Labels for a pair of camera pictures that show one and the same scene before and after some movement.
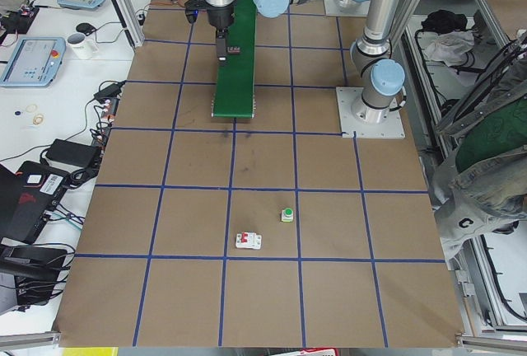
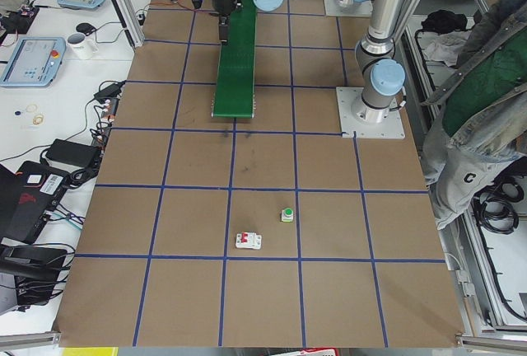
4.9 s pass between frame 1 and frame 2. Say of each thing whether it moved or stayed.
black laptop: stayed
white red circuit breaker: stayed
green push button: stayed
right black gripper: moved
